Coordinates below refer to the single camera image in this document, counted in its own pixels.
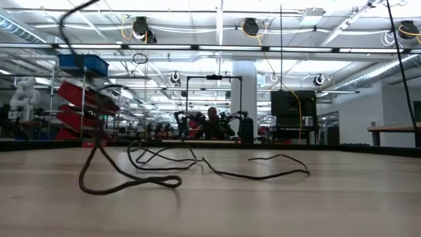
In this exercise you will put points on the black gantry frame with camera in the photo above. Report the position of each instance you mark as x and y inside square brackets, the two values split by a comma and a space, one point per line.
[213, 77]

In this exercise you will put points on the thin vertical black rod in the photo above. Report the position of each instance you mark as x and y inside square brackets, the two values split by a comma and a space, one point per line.
[281, 49]

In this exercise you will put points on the wooden bench table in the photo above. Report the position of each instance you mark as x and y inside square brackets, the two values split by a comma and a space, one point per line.
[394, 128]

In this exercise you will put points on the blue storage bin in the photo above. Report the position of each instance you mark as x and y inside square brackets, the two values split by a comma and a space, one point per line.
[95, 64]

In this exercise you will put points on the white building pillar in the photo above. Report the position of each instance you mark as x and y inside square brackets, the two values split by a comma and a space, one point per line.
[244, 85]

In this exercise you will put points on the background black robot arm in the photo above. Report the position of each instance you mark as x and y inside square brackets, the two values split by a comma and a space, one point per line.
[235, 116]
[181, 120]

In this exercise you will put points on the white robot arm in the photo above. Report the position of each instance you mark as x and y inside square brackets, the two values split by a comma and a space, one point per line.
[24, 95]

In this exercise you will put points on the long ceiling light strip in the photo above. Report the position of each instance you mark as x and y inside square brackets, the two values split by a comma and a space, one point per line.
[246, 48]

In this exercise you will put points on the red tilted shelf bin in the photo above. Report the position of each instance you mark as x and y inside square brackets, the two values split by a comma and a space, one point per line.
[72, 120]
[65, 135]
[72, 92]

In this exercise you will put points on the metal shelf rack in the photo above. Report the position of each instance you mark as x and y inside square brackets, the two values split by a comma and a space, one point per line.
[82, 108]

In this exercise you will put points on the person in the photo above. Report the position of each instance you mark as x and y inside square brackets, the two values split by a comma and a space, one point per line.
[212, 113]

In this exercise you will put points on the black cylindrical stand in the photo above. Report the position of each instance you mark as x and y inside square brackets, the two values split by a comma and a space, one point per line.
[247, 130]

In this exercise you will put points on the black screen on stand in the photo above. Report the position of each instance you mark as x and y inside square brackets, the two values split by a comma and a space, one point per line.
[289, 105]

